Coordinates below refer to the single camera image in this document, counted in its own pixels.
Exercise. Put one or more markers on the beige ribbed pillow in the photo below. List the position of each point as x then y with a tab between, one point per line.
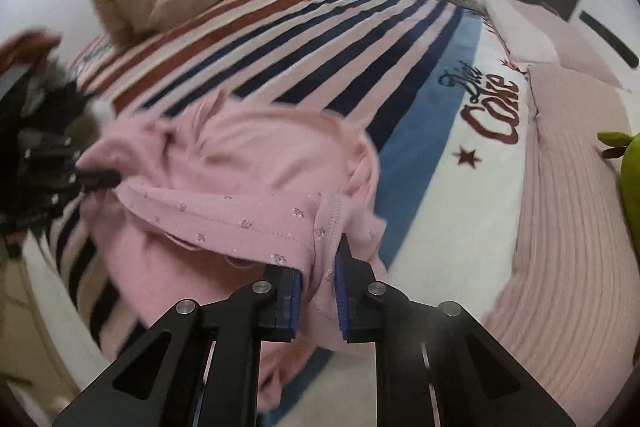
565	232

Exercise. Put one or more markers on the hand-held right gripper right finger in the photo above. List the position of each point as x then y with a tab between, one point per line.
342	302

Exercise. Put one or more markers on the white grey cloth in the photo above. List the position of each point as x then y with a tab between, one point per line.
102	111

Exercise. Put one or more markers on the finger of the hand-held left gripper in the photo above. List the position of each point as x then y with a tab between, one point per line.
97	179

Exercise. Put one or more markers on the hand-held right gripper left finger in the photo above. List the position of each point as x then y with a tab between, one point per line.
292	307

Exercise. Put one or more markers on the striped printed blanket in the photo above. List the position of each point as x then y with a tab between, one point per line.
350	57

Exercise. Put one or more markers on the pink long-sleeve top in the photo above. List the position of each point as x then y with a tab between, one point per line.
250	167

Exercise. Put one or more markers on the green avocado plush toy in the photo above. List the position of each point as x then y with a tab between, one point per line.
627	177

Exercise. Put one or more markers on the beige and white pillow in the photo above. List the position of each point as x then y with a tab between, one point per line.
545	32

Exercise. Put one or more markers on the red cloth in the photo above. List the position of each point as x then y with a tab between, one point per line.
30	44

